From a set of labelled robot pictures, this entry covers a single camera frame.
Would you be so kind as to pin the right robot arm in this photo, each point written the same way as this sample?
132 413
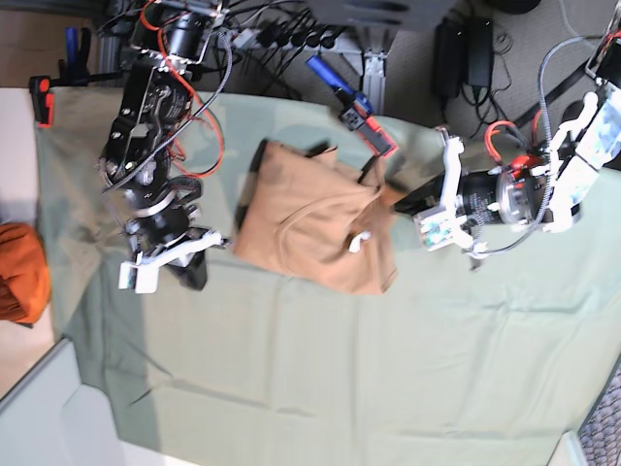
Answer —
169 38

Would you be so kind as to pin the blue orange clamp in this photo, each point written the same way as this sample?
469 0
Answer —
72 71
357 114

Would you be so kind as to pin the tan orange T-shirt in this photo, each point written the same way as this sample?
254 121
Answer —
312 217

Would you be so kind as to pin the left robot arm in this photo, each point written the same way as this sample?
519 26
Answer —
574 153

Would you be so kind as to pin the blue orange left clamp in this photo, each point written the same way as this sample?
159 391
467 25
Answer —
72 71

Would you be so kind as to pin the light green table cloth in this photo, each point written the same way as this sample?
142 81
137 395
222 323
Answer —
449 367

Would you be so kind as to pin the white grey bin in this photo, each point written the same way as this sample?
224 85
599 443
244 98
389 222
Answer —
50 417

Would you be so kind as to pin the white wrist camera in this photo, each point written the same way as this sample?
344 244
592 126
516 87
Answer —
142 279
440 230

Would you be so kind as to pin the black power brick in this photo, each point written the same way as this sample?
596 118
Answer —
449 49
480 52

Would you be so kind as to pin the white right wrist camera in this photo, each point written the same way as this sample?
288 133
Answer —
142 279

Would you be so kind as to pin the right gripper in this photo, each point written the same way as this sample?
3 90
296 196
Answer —
169 238

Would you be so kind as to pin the black power strip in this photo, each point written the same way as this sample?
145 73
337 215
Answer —
337 39

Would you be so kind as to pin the blue orange centre clamp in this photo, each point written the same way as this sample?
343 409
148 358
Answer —
357 114

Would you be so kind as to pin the aluminium frame post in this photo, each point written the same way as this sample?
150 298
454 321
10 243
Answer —
375 44

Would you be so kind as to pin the dark orange folded garment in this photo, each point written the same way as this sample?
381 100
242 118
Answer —
25 282

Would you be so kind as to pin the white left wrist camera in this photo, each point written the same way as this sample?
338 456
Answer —
440 230

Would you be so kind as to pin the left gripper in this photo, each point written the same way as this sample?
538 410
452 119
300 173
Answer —
512 194

